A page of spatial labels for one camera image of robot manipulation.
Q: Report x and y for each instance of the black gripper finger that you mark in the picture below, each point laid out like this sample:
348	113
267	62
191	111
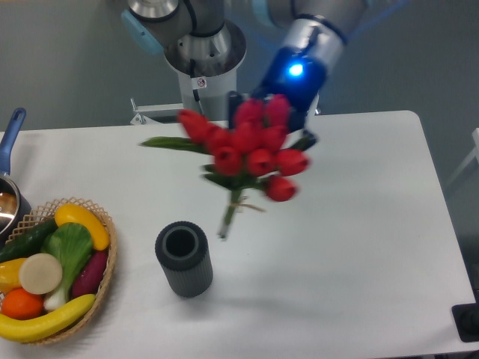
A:
306	140
235	99

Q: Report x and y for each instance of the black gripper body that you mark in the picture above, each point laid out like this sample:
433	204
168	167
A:
296	76

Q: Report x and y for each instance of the red tulip bouquet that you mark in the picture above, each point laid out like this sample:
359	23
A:
252	155

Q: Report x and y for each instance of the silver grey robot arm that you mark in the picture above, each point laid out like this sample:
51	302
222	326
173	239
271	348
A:
205	49

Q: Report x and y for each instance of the dark grey ribbed vase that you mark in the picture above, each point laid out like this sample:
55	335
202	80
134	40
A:
183	252

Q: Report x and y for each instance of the yellow squash in basket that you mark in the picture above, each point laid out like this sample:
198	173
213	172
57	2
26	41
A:
73	213

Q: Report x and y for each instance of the green bok choy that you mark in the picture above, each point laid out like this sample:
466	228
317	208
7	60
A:
71	244

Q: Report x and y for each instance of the woven wicker basket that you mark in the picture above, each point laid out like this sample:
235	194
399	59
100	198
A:
46	212

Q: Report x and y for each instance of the purple sweet potato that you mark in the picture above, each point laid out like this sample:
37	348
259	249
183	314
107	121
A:
88	281

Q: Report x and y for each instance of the black device at table edge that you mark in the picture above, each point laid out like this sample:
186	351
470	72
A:
466	321

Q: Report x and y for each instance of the green cucumber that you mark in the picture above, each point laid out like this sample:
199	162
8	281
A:
28	243

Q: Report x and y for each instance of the beige round slice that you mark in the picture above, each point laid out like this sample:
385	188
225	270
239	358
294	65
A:
40	274

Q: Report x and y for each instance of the yellow pepper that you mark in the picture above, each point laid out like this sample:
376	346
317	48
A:
9	274

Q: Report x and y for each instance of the orange fruit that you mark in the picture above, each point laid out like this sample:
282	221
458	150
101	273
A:
22	305

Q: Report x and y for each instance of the yellow banana front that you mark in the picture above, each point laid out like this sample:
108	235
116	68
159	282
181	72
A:
32	330

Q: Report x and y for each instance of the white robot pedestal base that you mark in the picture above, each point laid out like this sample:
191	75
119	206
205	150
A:
206	94

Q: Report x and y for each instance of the white frame at right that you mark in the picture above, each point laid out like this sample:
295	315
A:
465	168

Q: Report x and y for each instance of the blue handled saucepan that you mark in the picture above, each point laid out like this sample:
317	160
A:
13	204

